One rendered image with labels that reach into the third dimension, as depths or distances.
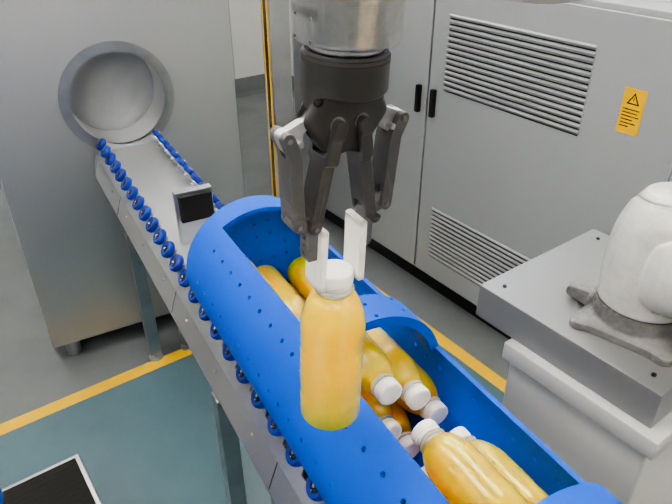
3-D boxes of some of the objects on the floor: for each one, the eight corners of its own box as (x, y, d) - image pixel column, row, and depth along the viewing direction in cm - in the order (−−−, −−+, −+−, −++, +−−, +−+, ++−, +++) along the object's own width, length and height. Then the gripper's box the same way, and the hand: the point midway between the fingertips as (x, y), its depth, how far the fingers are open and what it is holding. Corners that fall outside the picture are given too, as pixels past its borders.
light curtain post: (297, 396, 247) (276, -87, 158) (304, 406, 242) (286, -86, 153) (283, 402, 244) (253, -87, 155) (290, 411, 240) (263, -85, 151)
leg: (161, 351, 270) (136, 226, 237) (164, 359, 266) (140, 233, 233) (147, 355, 268) (121, 230, 235) (151, 363, 263) (125, 236, 230)
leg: (246, 528, 197) (229, 383, 164) (254, 543, 193) (237, 397, 160) (229, 536, 195) (208, 391, 162) (236, 551, 190) (215, 405, 157)
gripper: (399, 25, 57) (379, 242, 70) (233, 43, 49) (244, 283, 62) (453, 44, 52) (420, 275, 65) (277, 68, 44) (279, 325, 57)
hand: (336, 252), depth 62 cm, fingers closed on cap, 4 cm apart
